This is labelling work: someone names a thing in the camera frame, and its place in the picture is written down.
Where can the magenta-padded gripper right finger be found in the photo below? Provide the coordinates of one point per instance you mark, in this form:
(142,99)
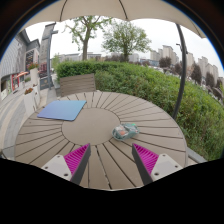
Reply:
(146,158)

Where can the white planter with flowers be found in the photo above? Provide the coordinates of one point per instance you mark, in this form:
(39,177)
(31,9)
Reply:
(34,75)
(30,101)

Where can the tall grey sign pillar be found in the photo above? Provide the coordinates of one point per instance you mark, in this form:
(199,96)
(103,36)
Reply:
(46,50)

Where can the grey shopfront building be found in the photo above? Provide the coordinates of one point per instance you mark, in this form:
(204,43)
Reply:
(13,63)

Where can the blue mouse pad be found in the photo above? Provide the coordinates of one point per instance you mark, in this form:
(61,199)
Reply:
(63,110)

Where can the brown slatted chair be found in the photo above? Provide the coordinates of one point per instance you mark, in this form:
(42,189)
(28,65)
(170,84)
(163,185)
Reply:
(77,85)

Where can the sparse-leaved tree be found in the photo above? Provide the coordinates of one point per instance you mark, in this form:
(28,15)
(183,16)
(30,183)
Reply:
(85,43)

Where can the leafy round tree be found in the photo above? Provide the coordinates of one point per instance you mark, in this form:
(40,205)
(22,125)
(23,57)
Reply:
(126,36)

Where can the distant apartment buildings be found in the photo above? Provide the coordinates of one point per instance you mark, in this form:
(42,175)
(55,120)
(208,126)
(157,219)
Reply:
(168,53)

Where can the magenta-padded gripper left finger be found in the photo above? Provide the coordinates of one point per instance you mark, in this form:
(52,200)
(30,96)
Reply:
(76,158)

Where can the beige parasol canopy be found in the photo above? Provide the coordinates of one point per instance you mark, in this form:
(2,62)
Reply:
(116,8)

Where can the transparent computer mouse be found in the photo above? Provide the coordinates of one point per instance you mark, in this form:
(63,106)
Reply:
(125,131)

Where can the dark curved parasol pole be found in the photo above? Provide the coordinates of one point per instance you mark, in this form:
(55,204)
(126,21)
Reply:
(182,73)

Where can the green hedge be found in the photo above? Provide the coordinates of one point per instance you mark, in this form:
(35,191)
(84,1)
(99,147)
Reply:
(150,90)

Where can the orange street parasol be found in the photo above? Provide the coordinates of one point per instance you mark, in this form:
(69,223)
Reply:
(22,74)

